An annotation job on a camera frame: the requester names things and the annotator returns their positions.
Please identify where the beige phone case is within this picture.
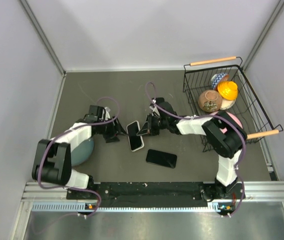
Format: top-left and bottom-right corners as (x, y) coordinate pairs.
(126, 120), (145, 153)

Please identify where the black wire basket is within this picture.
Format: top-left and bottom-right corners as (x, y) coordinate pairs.
(183, 56), (284, 153)

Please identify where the black smartphone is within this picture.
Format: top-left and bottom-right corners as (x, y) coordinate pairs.
(146, 149), (177, 169)

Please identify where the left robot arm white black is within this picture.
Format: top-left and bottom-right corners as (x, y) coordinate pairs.
(32, 105), (127, 198)

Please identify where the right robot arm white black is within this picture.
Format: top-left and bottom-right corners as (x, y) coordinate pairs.
(137, 97), (247, 198)

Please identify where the aluminium frame rail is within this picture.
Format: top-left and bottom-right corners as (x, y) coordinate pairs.
(22, 181), (284, 213)

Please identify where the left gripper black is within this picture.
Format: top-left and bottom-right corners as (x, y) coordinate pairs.
(98, 115), (128, 143)

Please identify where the white ceramic bowl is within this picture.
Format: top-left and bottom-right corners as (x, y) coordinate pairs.
(220, 98), (236, 110)

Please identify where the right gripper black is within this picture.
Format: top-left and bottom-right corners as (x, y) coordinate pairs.
(138, 113), (169, 136)

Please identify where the blue white patterned bowl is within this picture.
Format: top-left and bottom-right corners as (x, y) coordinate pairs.
(211, 72), (229, 90)

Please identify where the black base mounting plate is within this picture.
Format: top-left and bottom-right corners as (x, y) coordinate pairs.
(66, 181), (235, 208)

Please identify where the pink plate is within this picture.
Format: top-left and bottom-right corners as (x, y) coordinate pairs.
(220, 112), (243, 133)

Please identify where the grey blue bowl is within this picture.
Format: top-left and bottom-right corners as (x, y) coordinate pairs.
(71, 138), (94, 167)

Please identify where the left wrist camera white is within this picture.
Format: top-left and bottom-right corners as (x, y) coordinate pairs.
(103, 106), (111, 121)

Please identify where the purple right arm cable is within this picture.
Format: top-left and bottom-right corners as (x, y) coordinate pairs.
(144, 81), (247, 217)

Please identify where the brown ceramic bowl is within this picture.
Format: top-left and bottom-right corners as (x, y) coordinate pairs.
(198, 90), (222, 113)

